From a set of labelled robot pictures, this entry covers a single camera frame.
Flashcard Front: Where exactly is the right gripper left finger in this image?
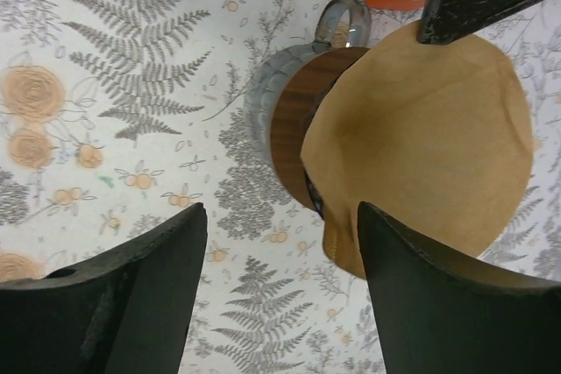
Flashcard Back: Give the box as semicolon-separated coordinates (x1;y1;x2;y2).
1;203;207;373

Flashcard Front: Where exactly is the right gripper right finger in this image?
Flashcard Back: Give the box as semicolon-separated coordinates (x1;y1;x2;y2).
358;202;560;374

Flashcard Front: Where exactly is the brown paper coffee filter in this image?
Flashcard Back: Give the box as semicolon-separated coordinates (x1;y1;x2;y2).
301;22;533;277

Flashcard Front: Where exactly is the wooden dripper ring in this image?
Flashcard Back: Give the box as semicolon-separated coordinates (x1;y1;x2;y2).
268;46;372;213

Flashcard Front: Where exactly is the grey glass carafe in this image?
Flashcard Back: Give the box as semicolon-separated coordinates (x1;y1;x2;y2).
244;0;372;166

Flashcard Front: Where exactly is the floral patterned table mat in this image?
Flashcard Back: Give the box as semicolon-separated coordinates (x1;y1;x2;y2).
1;0;560;373

